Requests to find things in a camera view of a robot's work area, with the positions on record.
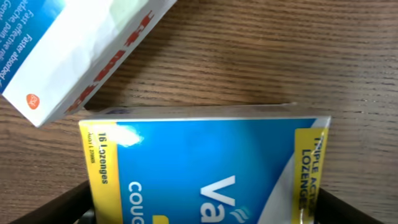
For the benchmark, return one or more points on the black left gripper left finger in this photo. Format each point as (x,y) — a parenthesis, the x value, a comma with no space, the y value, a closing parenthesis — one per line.
(67,208)

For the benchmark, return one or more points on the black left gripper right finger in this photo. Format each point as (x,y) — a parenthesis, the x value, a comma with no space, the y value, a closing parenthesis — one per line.
(332,210)

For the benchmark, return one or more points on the blue VapoDrops box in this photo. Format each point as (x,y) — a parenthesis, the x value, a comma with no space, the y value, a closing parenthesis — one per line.
(205,164)

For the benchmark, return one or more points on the white Panadol box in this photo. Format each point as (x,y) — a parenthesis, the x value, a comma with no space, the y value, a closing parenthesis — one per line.
(56,54)

